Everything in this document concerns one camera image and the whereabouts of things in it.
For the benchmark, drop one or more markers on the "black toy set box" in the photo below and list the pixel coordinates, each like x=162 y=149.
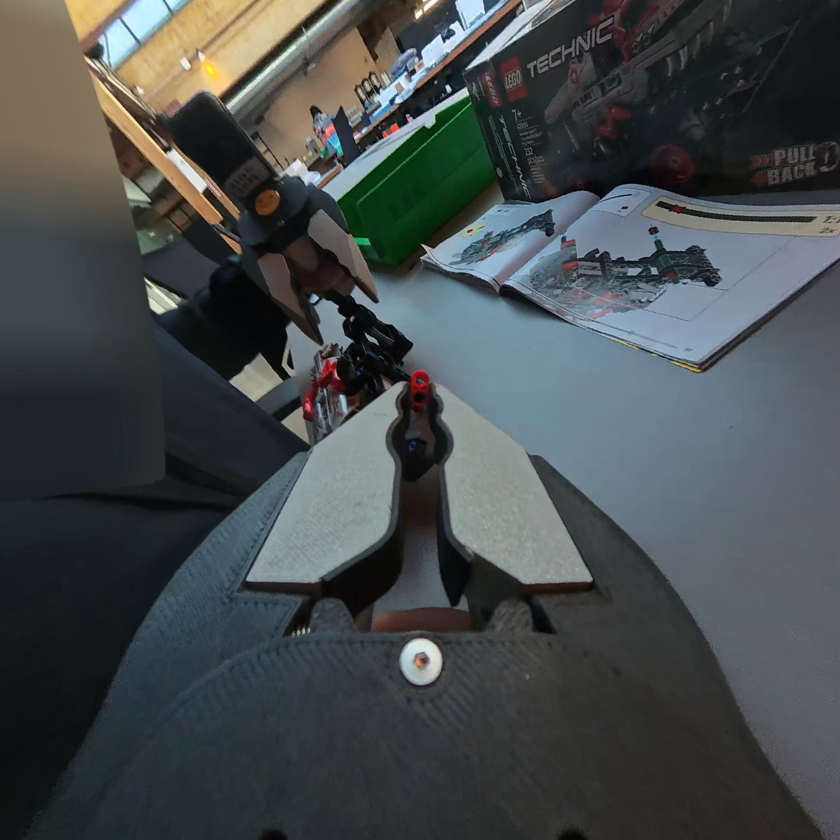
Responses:
x=656 y=98

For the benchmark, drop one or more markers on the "person's left forearm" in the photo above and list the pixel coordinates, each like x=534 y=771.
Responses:
x=236 y=321

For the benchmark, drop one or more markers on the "green plastic bin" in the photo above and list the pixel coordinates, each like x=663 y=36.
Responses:
x=420 y=190

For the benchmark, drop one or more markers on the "black grey lego truck model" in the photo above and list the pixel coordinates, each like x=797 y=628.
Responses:
x=367 y=348

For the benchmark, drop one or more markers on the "wooden edged table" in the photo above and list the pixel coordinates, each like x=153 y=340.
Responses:
x=154 y=154

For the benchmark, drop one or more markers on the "metal ventilation duct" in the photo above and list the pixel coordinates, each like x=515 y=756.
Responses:
x=295 y=52

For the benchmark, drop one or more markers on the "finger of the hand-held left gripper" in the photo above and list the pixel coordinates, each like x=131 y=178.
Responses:
x=289 y=289
x=341 y=253

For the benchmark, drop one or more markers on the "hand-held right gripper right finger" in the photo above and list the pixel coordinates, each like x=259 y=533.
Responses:
x=512 y=518

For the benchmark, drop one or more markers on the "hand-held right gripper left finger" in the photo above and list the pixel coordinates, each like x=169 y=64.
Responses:
x=334 y=505

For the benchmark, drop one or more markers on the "open instruction booklet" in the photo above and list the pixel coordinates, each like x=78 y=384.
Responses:
x=656 y=262

